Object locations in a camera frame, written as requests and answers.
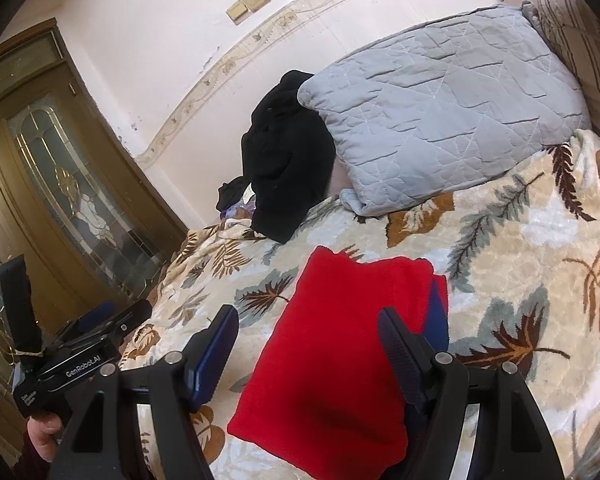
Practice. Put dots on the left gold wall switch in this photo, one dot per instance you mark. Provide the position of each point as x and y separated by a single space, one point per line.
237 12

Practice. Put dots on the small black cloth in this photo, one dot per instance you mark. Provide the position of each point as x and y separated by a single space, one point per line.
230 193

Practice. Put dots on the person left hand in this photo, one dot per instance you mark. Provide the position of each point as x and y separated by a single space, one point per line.
43 430

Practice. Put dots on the black garment pile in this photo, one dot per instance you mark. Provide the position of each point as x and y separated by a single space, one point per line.
287 157

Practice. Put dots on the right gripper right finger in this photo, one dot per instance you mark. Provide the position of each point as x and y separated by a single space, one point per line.
512 440

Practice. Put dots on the red and blue knit sweater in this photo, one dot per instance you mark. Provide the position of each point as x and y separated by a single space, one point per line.
323 396

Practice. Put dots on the wooden stained glass door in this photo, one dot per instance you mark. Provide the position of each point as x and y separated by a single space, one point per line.
73 203

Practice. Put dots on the leaf pattern fleece blanket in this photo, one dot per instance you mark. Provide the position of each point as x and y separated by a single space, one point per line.
522 256

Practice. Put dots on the striped beige bolster cushion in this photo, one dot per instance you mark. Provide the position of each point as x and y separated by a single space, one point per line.
572 30

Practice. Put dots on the grey quilted pillow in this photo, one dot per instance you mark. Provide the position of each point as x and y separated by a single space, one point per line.
444 106

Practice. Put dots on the purple patterned cloth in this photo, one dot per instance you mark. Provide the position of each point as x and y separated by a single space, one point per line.
241 210

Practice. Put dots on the brown ruffled bed sheet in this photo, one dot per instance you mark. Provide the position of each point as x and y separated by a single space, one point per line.
187 247

